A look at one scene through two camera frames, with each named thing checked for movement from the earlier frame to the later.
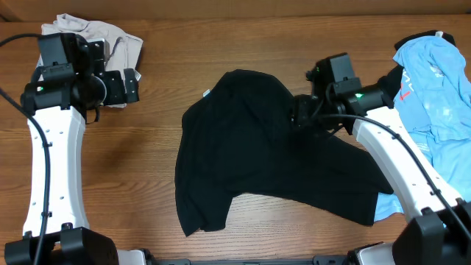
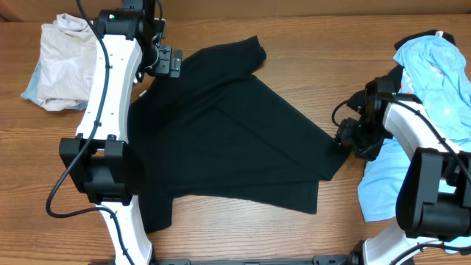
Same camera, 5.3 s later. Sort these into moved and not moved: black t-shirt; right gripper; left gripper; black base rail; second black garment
Moved: black t-shirt; left gripper; right gripper
Not moved: black base rail; second black garment
